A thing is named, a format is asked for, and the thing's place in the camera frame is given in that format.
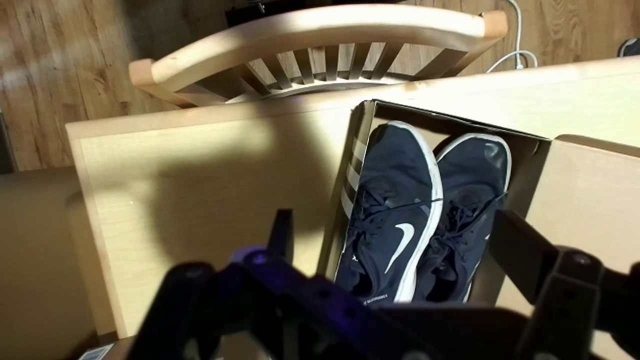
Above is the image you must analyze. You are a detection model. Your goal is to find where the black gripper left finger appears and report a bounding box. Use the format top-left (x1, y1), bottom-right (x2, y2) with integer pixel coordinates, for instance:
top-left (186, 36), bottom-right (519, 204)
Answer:
top-left (128, 207), bottom-right (401, 360)

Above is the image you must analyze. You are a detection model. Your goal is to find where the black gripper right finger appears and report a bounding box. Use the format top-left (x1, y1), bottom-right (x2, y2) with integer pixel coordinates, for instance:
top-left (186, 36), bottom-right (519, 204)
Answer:
top-left (488, 209), bottom-right (640, 360)

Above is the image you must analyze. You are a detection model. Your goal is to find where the black striped shoe box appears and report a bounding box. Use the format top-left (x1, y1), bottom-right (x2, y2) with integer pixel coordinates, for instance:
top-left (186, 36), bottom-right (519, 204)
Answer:
top-left (316, 98), bottom-right (640, 316)

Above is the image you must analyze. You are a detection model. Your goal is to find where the navy sneaker with white sole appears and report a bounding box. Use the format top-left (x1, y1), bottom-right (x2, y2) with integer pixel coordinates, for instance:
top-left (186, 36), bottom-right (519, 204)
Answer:
top-left (416, 130), bottom-right (513, 304)

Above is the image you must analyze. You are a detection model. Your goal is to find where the navy sneaker with white swoosh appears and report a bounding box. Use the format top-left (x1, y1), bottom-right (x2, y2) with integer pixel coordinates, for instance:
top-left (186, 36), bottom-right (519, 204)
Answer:
top-left (332, 120), bottom-right (445, 309)

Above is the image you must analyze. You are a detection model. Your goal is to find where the dark shoe with white sole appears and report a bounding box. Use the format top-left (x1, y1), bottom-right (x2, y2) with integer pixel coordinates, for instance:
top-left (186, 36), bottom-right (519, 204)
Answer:
top-left (616, 36), bottom-right (640, 61)

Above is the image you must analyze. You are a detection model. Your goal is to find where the light wooden chair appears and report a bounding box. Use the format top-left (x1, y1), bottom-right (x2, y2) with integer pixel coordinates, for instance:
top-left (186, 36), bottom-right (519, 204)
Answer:
top-left (126, 2), bottom-right (509, 109)

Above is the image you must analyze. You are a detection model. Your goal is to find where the white cable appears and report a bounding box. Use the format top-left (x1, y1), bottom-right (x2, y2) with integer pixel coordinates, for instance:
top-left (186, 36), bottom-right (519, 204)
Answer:
top-left (485, 0), bottom-right (539, 75)

